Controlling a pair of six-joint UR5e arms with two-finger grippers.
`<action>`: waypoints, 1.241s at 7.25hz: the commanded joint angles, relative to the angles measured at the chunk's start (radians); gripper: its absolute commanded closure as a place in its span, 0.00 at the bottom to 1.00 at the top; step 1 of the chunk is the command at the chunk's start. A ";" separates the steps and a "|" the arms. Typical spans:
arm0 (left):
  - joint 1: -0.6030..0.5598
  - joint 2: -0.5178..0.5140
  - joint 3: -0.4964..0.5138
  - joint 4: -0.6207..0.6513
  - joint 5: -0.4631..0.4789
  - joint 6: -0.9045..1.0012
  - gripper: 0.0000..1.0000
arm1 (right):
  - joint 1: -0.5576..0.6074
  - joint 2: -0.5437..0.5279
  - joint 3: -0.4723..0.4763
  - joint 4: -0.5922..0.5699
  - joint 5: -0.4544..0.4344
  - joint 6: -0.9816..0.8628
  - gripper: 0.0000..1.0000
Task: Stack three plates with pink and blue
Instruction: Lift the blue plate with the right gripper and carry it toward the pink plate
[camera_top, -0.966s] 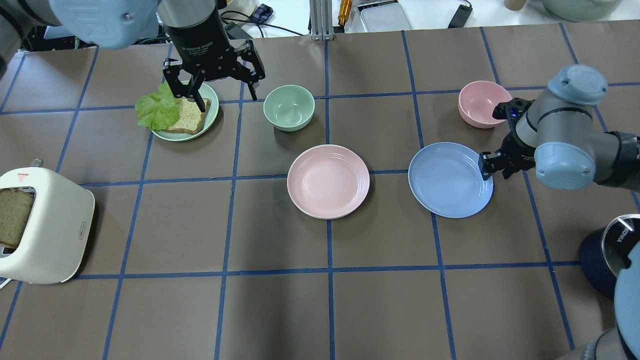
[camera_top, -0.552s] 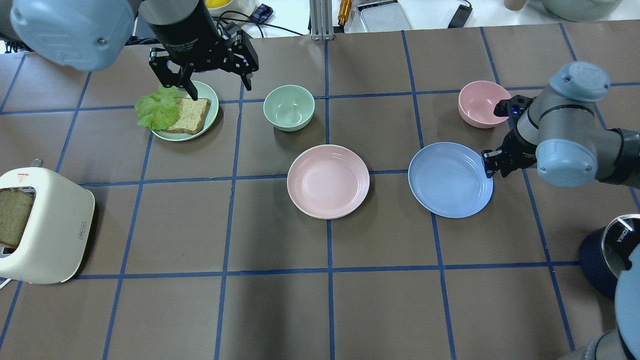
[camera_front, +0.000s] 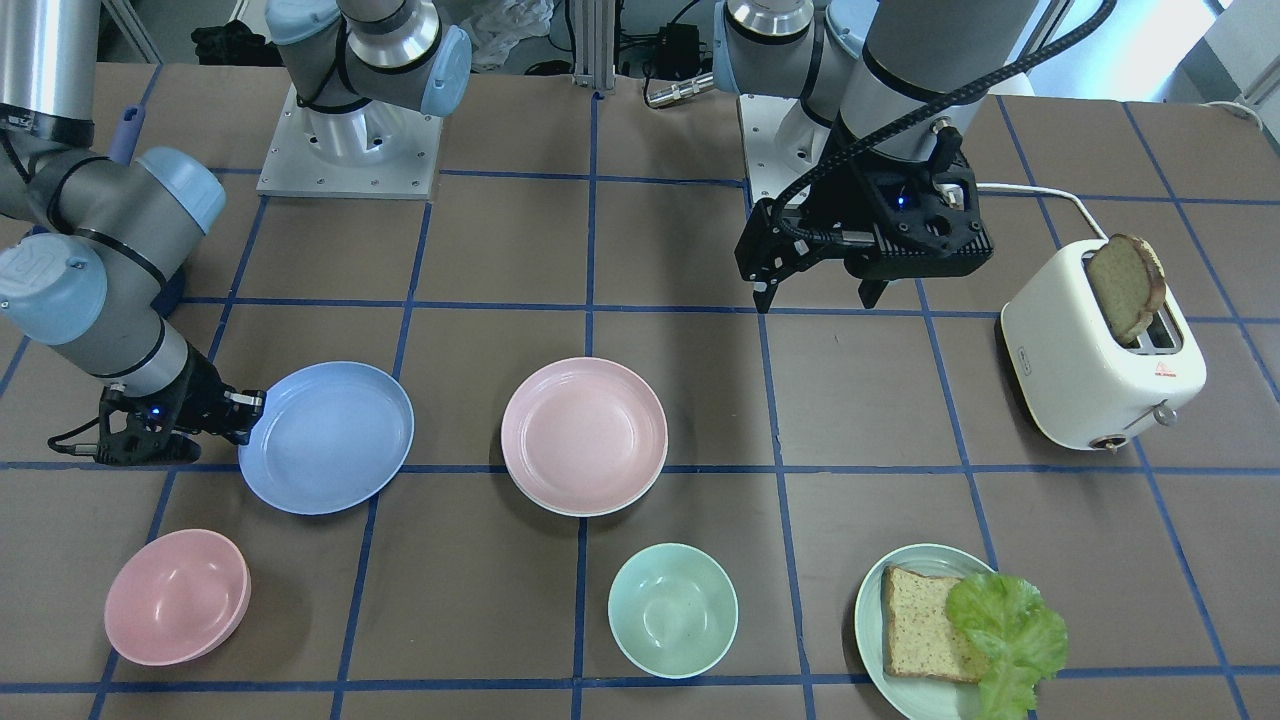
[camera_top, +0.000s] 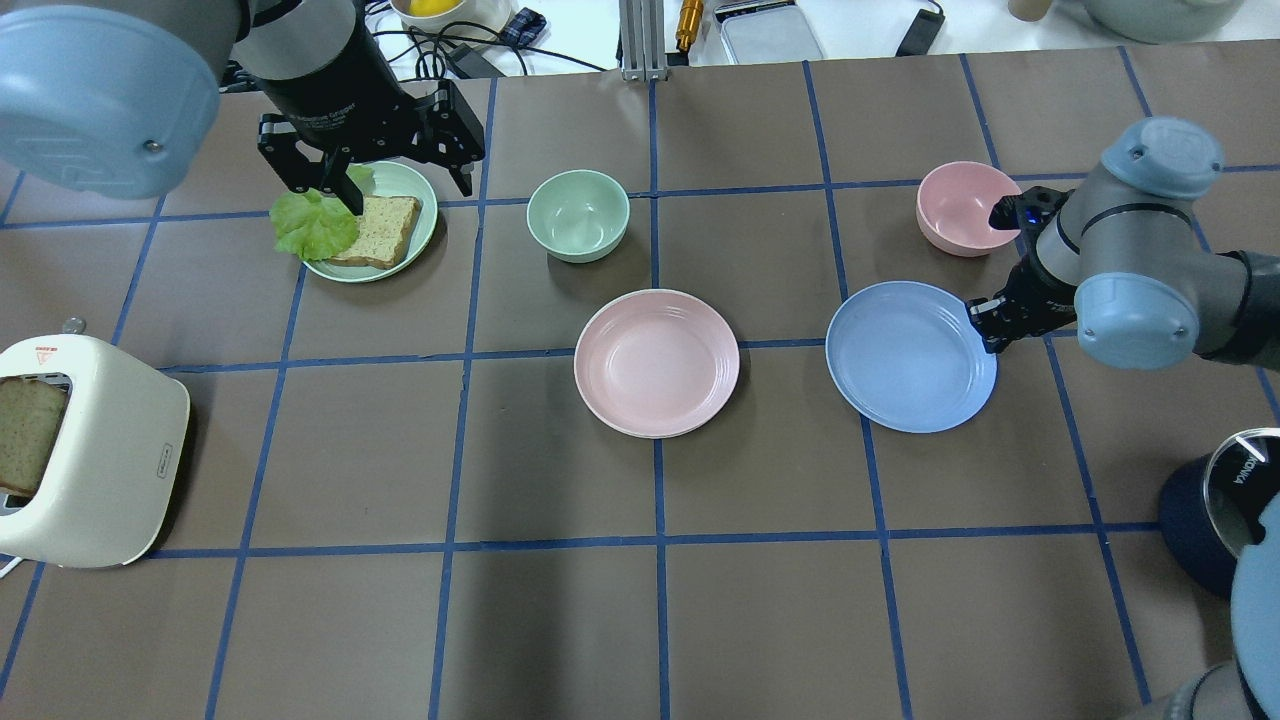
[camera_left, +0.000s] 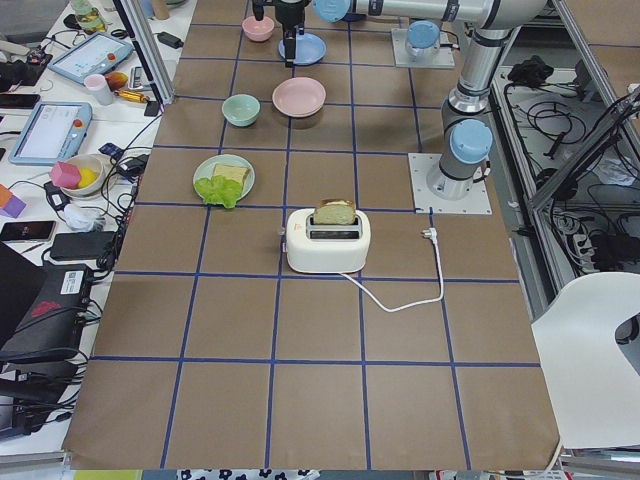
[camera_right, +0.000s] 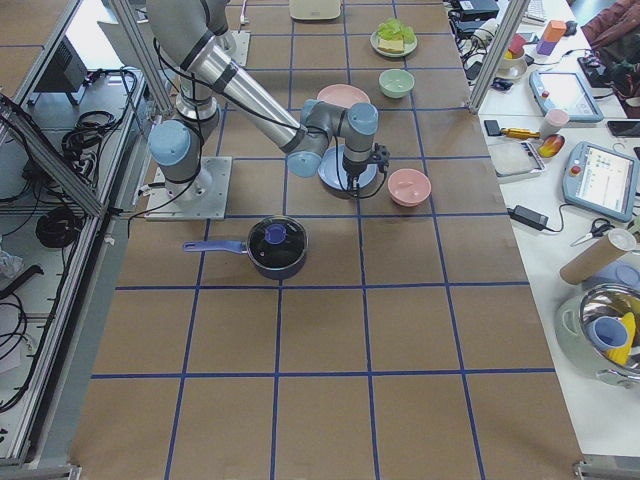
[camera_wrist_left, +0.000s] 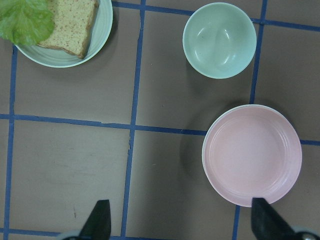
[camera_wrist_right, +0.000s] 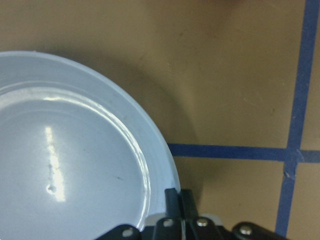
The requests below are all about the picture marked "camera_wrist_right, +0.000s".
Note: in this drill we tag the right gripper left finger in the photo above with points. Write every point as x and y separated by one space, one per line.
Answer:
168 227

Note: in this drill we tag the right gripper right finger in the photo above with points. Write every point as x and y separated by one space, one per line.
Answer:
204 228

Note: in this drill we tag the blue plate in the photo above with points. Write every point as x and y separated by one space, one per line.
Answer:
78 155

